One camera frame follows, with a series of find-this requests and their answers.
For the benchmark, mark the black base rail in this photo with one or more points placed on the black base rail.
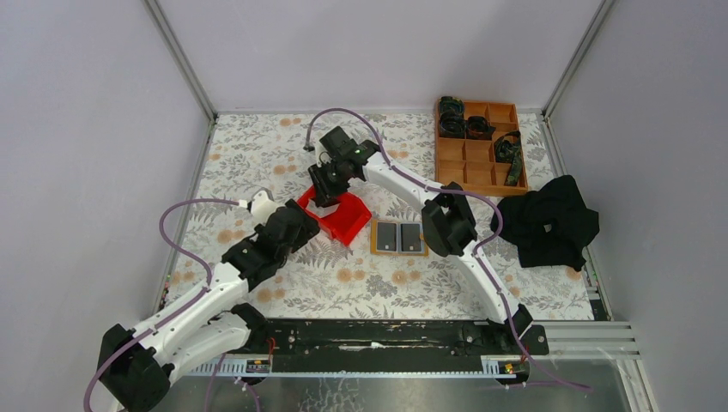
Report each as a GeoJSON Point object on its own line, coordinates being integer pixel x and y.
{"type": "Point", "coordinates": [387, 346]}

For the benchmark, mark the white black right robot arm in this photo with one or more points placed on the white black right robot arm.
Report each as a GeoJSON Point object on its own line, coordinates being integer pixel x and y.
{"type": "Point", "coordinates": [448, 223]}

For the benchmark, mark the black cloth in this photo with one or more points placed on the black cloth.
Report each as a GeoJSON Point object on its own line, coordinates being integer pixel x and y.
{"type": "Point", "coordinates": [549, 227]}

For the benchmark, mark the rolled dark belt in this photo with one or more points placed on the rolled dark belt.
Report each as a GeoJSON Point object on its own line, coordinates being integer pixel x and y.
{"type": "Point", "coordinates": [449, 105]}
{"type": "Point", "coordinates": [479, 128]}
{"type": "Point", "coordinates": [452, 126]}

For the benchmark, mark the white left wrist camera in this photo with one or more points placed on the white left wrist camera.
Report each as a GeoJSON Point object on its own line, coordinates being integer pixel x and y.
{"type": "Point", "coordinates": [262, 206]}

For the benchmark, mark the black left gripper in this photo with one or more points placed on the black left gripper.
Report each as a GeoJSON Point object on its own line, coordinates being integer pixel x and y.
{"type": "Point", "coordinates": [308, 230]}

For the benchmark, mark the red plastic bin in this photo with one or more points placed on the red plastic bin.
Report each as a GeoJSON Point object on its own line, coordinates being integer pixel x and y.
{"type": "Point", "coordinates": [345, 221]}

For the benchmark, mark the yellow leather card holder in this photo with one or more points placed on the yellow leather card holder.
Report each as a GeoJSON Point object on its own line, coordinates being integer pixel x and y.
{"type": "Point", "coordinates": [398, 252]}

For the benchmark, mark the brown compartment organizer tray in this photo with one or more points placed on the brown compartment organizer tray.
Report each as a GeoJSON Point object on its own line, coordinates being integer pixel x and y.
{"type": "Point", "coordinates": [493, 168]}

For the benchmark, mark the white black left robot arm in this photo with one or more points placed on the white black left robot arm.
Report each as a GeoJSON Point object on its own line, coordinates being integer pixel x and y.
{"type": "Point", "coordinates": [140, 364]}

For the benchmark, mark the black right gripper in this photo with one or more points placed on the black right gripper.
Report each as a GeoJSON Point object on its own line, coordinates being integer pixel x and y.
{"type": "Point", "coordinates": [325, 194]}

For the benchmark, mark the dark brown credit card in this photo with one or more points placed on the dark brown credit card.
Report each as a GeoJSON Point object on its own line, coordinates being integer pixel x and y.
{"type": "Point", "coordinates": [410, 237]}

